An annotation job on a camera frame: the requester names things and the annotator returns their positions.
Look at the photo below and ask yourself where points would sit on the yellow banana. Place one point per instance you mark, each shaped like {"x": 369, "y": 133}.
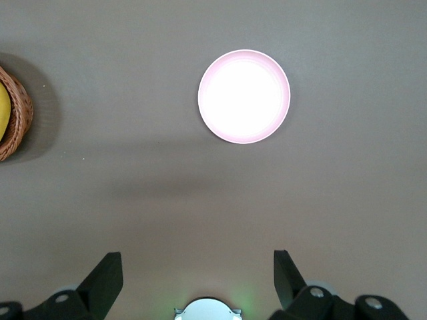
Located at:
{"x": 3, "y": 110}

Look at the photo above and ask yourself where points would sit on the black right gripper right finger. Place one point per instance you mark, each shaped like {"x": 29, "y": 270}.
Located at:
{"x": 290, "y": 283}

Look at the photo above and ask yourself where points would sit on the brown table mat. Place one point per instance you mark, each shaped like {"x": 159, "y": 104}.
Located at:
{"x": 133, "y": 216}

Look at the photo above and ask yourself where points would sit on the brown wicker basket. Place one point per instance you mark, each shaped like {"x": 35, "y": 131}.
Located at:
{"x": 20, "y": 113}

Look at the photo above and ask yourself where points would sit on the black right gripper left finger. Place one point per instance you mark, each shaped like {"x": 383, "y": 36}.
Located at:
{"x": 100, "y": 283}

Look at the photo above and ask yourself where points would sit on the pink round plate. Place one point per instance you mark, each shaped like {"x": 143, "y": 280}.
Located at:
{"x": 244, "y": 96}

